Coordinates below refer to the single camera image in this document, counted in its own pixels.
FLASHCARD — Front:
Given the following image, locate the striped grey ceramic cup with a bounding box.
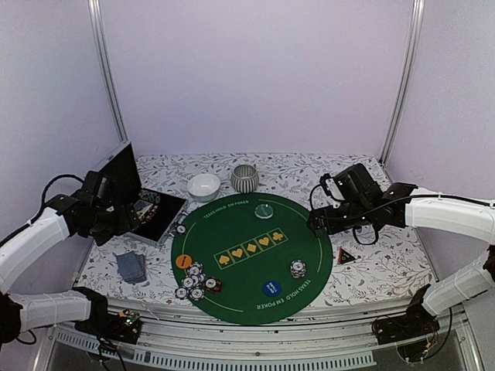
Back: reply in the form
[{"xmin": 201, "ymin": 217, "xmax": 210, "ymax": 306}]
[{"xmin": 230, "ymin": 165, "xmax": 259, "ymax": 193}]

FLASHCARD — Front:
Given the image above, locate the blue small blind button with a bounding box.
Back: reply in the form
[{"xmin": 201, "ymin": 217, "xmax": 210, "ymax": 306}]
[{"xmin": 262, "ymin": 280, "xmax": 282, "ymax": 298}]

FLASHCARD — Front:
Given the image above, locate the grey playing card deck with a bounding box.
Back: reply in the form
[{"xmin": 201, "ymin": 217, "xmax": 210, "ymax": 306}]
[{"xmin": 115, "ymin": 251, "xmax": 147, "ymax": 284}]

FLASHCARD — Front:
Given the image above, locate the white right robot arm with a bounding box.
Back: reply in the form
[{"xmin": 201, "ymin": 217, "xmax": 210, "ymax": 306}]
[{"xmin": 307, "ymin": 163, "xmax": 494, "ymax": 337}]

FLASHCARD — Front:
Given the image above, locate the right aluminium frame post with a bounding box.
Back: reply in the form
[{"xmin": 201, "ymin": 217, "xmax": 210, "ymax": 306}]
[{"xmin": 379, "ymin": 0, "xmax": 425, "ymax": 168}]

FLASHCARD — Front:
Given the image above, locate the blue poker chip stack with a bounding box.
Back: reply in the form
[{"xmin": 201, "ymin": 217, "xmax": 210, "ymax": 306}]
[{"xmin": 290, "ymin": 260, "xmax": 306, "ymax": 278}]

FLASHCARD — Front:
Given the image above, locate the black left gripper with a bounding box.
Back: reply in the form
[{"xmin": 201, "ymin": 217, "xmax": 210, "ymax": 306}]
[{"xmin": 83, "ymin": 202, "xmax": 141, "ymax": 246}]

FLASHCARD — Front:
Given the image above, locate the orange big blind button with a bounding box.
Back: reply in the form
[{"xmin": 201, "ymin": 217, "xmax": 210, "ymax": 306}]
[{"xmin": 175, "ymin": 254, "xmax": 193, "ymax": 270}]

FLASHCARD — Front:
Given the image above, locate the boxed card deck in case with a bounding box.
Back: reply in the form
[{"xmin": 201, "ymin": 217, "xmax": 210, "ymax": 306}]
[{"xmin": 135, "ymin": 199, "xmax": 154, "ymax": 222}]

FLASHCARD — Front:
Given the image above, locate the aluminium frame post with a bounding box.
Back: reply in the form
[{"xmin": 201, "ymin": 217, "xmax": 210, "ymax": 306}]
[
  {"xmin": 87, "ymin": 0, "xmax": 128, "ymax": 142},
  {"xmin": 379, "ymin": 0, "xmax": 425, "ymax": 168}
]

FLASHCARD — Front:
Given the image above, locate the red black poker chip stack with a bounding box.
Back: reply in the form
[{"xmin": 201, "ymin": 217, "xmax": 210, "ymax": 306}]
[{"xmin": 204, "ymin": 277, "xmax": 223, "ymax": 294}]

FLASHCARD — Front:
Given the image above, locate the aluminium poker chip case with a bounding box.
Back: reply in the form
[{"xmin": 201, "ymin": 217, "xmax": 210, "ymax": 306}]
[{"xmin": 83, "ymin": 141, "xmax": 187, "ymax": 246}]

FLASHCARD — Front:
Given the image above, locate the left aluminium frame post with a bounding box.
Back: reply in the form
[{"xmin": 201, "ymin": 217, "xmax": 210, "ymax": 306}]
[{"xmin": 87, "ymin": 0, "xmax": 128, "ymax": 142}]

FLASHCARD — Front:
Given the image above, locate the poker chip row upper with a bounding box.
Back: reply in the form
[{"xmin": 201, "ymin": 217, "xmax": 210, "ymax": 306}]
[{"xmin": 139, "ymin": 189, "xmax": 161, "ymax": 204}]

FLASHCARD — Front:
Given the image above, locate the black triangular all-in marker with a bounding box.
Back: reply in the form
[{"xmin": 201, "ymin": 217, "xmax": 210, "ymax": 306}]
[{"xmin": 338, "ymin": 248, "xmax": 356, "ymax": 264}]

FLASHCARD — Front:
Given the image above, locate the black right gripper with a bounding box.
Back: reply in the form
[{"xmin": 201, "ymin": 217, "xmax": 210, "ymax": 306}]
[{"xmin": 309, "ymin": 201, "xmax": 373, "ymax": 237}]

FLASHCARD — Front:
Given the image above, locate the clear acrylic dealer button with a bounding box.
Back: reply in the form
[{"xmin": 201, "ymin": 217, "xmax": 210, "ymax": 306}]
[{"xmin": 254, "ymin": 203, "xmax": 274, "ymax": 220}]

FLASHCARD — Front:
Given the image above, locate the round green poker mat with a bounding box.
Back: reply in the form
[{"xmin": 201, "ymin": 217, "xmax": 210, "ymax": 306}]
[{"xmin": 171, "ymin": 192, "xmax": 333, "ymax": 325}]

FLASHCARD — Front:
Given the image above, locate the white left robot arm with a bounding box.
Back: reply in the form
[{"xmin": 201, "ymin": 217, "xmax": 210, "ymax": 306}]
[{"xmin": 1, "ymin": 171, "xmax": 141, "ymax": 344}]

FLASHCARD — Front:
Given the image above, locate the blue poker chips pile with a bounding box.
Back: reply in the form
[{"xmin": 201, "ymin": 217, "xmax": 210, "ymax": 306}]
[{"xmin": 175, "ymin": 262, "xmax": 207, "ymax": 301}]

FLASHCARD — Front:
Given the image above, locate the white ceramic bowl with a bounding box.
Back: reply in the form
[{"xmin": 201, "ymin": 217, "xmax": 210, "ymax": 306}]
[{"xmin": 186, "ymin": 174, "xmax": 220, "ymax": 203}]

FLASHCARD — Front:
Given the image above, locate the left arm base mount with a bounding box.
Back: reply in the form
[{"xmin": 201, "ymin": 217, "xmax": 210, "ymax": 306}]
[{"xmin": 74, "ymin": 309, "xmax": 142, "ymax": 345}]

